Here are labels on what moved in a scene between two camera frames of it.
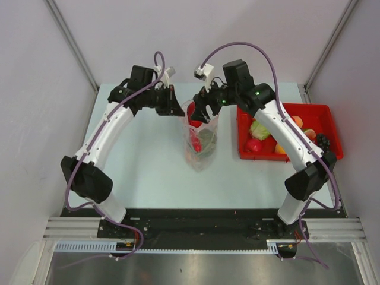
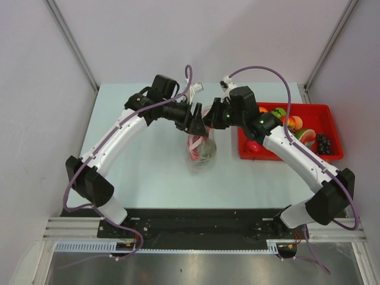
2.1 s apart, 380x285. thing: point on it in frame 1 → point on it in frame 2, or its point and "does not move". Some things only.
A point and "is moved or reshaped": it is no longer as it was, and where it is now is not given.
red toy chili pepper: [196, 143] → [195, 154]
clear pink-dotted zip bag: [199, 138] is moved or reshaped
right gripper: [202, 99] → [210, 119]
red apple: [254, 145] does not move
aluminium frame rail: [74, 229] does not move
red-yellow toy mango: [298, 120] does not move
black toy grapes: [323, 142] does not move
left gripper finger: [175, 108] → [198, 126]
